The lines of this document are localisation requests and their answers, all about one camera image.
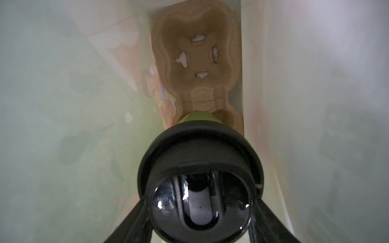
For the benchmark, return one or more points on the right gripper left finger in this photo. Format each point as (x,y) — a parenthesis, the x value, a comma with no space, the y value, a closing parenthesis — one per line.
(135,228)

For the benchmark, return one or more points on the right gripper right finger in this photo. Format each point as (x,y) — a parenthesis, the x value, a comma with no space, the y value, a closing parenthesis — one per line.
(265,227)

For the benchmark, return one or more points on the white paper takeout bag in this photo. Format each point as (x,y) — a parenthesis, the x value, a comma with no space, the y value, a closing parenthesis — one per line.
(81,101)

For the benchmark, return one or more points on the brown pulp cup carrier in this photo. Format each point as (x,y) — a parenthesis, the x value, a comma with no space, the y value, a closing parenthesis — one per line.
(198,52)

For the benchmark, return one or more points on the black cup lid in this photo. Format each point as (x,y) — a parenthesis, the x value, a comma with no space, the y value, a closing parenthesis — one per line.
(200,180)

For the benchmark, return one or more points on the green paper coffee cup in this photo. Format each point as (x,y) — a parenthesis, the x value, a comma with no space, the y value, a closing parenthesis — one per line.
(200,115)

